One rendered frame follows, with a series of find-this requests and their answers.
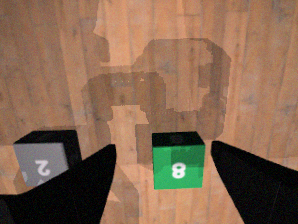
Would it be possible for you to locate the green block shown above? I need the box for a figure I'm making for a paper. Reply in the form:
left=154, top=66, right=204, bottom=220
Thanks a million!
left=151, top=131, right=206, bottom=190

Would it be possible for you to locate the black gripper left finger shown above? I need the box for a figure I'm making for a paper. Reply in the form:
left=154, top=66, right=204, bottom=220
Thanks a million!
left=0, top=144, right=117, bottom=224

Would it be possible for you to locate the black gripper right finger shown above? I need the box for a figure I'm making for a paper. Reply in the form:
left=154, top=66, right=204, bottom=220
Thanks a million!
left=210, top=141, right=298, bottom=224

